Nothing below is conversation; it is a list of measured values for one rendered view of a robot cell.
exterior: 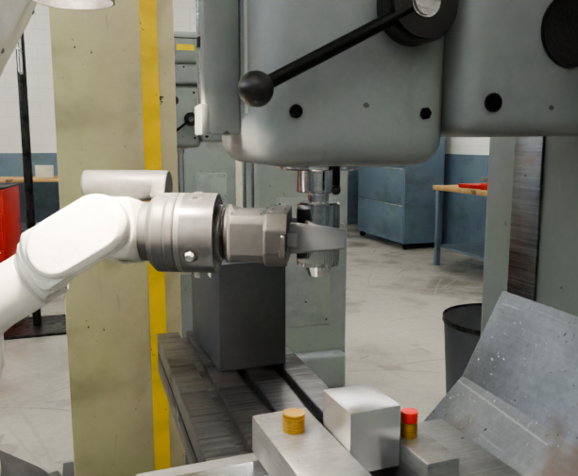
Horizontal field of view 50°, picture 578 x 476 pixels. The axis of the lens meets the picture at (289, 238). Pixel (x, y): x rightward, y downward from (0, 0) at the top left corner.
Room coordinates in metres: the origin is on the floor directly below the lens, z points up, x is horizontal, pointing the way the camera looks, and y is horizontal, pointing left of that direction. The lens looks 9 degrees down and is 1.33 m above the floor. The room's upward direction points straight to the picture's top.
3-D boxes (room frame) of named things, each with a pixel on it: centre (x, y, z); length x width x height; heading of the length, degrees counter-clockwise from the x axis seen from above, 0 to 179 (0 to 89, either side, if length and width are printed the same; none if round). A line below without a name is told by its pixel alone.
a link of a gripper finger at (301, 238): (0.65, -0.03, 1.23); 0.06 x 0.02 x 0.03; 87
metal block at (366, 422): (0.57, -0.07, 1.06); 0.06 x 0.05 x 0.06; 21
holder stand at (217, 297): (1.14, 0.10, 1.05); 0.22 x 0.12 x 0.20; 21
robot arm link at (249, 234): (0.69, 0.06, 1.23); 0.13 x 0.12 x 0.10; 177
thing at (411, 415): (0.56, -0.11, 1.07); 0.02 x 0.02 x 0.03
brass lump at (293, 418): (0.57, 0.00, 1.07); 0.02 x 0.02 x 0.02
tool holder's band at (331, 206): (0.68, -0.03, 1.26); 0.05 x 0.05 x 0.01
